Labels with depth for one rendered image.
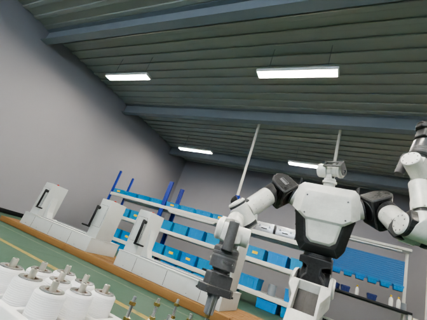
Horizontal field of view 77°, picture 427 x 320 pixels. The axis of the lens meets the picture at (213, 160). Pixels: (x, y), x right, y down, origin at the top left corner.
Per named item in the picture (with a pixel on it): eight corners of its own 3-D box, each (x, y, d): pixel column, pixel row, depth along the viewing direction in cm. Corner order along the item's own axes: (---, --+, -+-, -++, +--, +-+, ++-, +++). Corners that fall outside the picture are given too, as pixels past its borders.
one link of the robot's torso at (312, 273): (302, 284, 140) (308, 249, 143) (329, 293, 134) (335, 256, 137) (293, 293, 116) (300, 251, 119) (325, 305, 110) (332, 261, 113)
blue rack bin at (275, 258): (271, 265, 551) (274, 254, 558) (290, 270, 533) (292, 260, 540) (265, 261, 511) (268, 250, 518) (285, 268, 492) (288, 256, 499)
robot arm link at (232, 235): (212, 253, 96) (222, 222, 100) (241, 263, 95) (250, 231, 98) (211, 251, 86) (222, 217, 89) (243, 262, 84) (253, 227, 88)
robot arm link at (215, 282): (201, 291, 82) (213, 251, 86) (192, 284, 91) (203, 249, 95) (236, 302, 85) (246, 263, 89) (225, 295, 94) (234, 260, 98)
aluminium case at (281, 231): (277, 239, 561) (279, 229, 568) (295, 244, 545) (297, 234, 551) (274, 234, 526) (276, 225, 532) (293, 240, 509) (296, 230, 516)
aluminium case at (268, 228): (260, 233, 581) (262, 225, 587) (277, 239, 561) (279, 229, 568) (254, 229, 547) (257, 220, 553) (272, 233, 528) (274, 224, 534)
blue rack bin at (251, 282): (243, 284, 552) (246, 273, 559) (261, 291, 535) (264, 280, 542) (236, 283, 511) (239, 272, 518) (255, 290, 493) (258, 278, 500)
